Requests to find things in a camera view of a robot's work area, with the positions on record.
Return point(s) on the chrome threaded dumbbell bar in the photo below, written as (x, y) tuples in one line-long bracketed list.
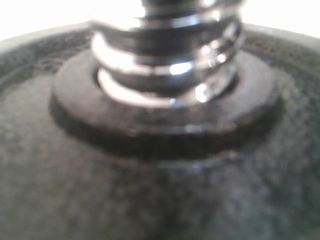
[(166, 53)]

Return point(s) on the black weight plate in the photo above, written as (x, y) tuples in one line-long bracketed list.
[(77, 165)]

